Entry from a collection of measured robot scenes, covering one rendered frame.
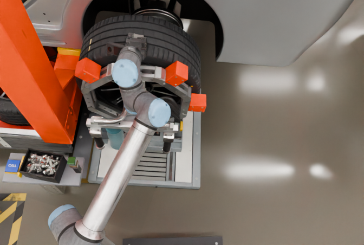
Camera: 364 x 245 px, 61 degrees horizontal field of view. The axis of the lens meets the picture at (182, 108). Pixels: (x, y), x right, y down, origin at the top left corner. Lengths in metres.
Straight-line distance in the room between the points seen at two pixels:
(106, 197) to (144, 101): 0.36
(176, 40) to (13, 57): 0.71
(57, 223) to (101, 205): 0.23
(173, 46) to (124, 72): 0.44
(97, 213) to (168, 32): 0.86
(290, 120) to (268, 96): 0.28
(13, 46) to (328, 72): 2.73
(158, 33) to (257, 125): 1.46
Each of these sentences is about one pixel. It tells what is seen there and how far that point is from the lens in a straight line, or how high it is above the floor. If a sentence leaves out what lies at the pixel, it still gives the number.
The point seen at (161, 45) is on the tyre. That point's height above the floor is 1.16.
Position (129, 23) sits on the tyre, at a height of 1.18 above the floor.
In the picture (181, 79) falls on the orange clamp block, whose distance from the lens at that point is 1.40.
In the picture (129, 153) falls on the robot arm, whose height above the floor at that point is 1.26.
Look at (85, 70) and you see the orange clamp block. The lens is 1.44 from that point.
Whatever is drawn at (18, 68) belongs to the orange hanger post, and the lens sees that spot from 1.28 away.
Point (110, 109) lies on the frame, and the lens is 1.83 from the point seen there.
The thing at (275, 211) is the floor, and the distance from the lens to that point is 2.51.
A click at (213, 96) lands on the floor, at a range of 2.70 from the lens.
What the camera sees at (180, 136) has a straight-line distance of 2.30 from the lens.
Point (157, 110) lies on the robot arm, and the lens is 1.06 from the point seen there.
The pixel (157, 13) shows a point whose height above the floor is 1.00.
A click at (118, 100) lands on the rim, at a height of 0.67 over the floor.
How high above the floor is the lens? 2.30
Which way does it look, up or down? 62 degrees down
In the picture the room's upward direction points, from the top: 13 degrees clockwise
